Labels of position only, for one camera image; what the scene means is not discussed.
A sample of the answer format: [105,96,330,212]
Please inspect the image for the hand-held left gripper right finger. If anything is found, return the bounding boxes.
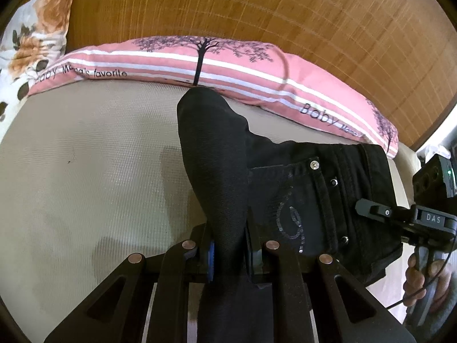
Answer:
[244,218,418,343]

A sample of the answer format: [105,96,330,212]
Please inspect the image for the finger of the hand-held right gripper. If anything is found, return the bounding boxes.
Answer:
[355,198,412,223]

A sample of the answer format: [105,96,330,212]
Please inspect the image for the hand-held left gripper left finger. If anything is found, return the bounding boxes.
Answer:
[43,223,217,343]

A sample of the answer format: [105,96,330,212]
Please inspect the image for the black pants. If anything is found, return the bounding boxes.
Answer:
[177,87,404,343]

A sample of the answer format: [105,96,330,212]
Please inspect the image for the person's right hand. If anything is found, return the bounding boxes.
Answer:
[403,254,453,308]

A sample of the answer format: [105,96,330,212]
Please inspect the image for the beige mesh bed mat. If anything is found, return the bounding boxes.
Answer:
[0,79,415,343]

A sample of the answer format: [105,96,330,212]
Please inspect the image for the pink striped tree-print pillow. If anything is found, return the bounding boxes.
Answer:
[27,36,399,159]

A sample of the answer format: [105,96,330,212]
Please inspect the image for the brown bamboo mat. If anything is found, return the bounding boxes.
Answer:
[68,0,457,151]

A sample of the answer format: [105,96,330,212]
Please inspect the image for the white floral pillow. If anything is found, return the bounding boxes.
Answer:
[0,0,85,122]

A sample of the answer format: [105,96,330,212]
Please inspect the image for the thin black cable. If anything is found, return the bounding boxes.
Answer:
[386,234,457,310]

